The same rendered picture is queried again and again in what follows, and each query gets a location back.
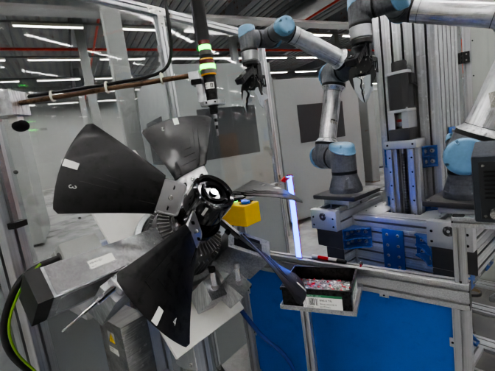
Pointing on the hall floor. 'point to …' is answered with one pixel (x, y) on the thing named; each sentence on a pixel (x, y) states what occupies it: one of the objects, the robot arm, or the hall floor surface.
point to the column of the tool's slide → (40, 363)
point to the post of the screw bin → (309, 341)
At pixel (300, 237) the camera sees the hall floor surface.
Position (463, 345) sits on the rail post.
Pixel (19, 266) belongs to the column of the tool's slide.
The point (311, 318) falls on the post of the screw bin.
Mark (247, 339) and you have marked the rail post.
